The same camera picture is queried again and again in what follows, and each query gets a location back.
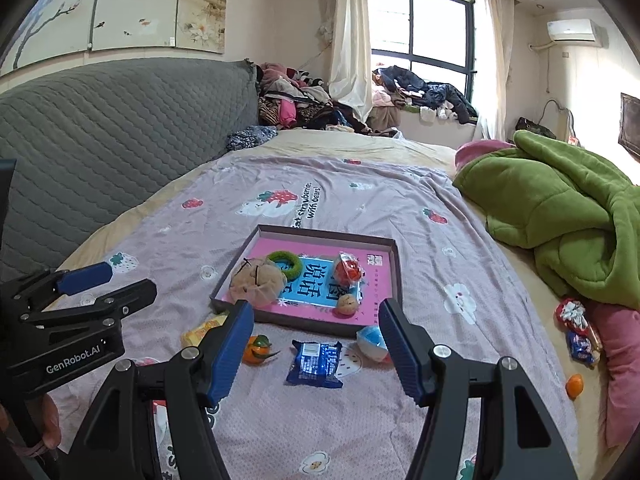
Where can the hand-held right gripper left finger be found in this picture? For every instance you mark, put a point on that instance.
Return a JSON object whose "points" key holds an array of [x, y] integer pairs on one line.
{"points": [[230, 355]]}

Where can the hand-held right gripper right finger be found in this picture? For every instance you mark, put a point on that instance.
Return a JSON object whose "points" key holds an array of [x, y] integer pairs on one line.
{"points": [[400, 355]]}

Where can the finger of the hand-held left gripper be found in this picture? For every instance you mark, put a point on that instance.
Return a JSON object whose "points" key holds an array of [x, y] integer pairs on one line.
{"points": [[125, 295], [82, 277]]}

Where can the leafy mandarin orange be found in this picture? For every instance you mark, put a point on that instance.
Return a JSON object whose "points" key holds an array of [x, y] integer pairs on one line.
{"points": [[252, 352]]}

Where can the yellow snack packet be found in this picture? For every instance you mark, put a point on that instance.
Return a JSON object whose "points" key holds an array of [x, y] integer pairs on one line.
{"points": [[200, 332]]}

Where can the walnut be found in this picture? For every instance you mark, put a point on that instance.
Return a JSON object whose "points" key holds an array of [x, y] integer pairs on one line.
{"points": [[346, 304]]}

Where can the grey shallow cardboard box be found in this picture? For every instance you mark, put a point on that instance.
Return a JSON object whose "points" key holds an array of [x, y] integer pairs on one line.
{"points": [[300, 322]]}

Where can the blue snack packet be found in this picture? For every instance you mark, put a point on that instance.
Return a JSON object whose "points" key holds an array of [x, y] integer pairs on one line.
{"points": [[315, 365]]}

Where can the red fruit packet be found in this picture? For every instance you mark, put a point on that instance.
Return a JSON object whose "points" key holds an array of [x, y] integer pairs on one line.
{"points": [[347, 270]]}

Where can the person's left hand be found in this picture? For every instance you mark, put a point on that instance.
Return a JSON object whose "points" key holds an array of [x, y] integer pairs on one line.
{"points": [[47, 420]]}

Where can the strawberry printed blanket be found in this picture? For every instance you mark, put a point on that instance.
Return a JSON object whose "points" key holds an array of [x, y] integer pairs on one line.
{"points": [[175, 240]]}

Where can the pink and blue book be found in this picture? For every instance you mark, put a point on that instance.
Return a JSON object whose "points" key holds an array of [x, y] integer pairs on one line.
{"points": [[372, 275]]}

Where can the grey quilted headboard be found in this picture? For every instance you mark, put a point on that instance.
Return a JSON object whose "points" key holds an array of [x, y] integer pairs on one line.
{"points": [[100, 135]]}

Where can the red white candy packet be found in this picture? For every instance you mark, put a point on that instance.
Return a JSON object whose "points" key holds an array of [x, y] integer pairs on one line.
{"points": [[572, 315]]}

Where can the small bare orange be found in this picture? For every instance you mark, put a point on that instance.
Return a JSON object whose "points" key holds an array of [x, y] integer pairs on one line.
{"points": [[574, 386]]}

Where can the blue red candy packet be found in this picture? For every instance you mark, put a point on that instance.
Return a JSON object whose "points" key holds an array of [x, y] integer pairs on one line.
{"points": [[582, 347]]}

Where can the dark patterned cloth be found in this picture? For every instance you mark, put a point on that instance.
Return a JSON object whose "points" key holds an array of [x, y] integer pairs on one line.
{"points": [[250, 137]]}

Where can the green fleece blanket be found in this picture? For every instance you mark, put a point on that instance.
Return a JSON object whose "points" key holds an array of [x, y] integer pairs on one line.
{"points": [[550, 200]]}

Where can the pink pillow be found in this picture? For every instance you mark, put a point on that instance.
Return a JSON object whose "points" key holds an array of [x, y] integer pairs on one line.
{"points": [[475, 152]]}

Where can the pink cloth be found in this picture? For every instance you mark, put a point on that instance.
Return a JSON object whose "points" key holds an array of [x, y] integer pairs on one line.
{"points": [[620, 350]]}

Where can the pile of mixed clothes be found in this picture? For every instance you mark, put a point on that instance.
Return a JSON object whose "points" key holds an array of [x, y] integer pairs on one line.
{"points": [[300, 100]]}

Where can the dark clothes on windowsill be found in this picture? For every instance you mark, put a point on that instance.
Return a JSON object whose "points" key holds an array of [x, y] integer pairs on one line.
{"points": [[430, 92]]}

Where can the dark bag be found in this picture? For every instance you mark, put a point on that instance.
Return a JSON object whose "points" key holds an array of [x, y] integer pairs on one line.
{"points": [[535, 127]]}

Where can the white chair back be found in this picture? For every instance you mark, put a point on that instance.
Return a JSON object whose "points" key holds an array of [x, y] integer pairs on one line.
{"points": [[571, 125]]}

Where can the cream curtain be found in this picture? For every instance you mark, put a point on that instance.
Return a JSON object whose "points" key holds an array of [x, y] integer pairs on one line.
{"points": [[350, 35], [495, 60]]}

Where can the dark framed window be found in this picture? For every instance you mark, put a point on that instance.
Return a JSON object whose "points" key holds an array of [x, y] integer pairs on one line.
{"points": [[435, 30]]}

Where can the dark framed picture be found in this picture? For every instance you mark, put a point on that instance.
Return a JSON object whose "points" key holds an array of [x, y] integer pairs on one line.
{"points": [[631, 122]]}

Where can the white air conditioner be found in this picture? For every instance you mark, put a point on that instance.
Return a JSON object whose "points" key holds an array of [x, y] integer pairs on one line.
{"points": [[572, 30]]}

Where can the floral wall painting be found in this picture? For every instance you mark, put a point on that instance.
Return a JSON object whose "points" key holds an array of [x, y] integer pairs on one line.
{"points": [[150, 5]]}

